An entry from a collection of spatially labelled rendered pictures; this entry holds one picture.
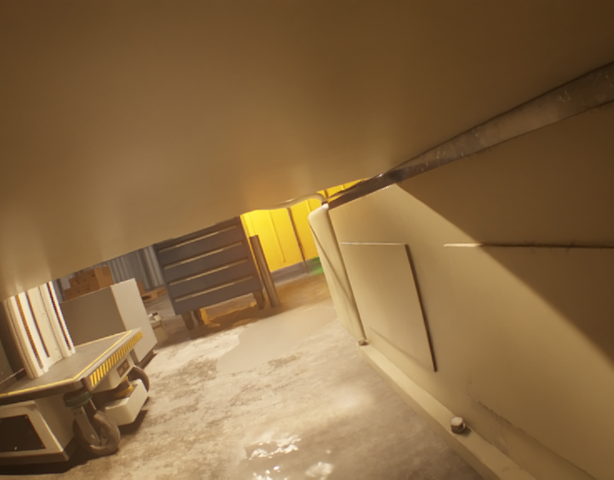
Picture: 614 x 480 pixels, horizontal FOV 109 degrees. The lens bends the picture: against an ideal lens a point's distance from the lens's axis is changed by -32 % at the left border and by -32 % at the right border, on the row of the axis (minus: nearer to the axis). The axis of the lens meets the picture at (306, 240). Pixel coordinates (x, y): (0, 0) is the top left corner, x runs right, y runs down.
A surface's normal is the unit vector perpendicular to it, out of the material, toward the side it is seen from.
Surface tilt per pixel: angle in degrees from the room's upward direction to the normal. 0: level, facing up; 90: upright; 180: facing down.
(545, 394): 90
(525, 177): 90
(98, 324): 90
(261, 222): 90
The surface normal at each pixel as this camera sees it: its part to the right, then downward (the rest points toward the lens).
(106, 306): 0.16, 0.00
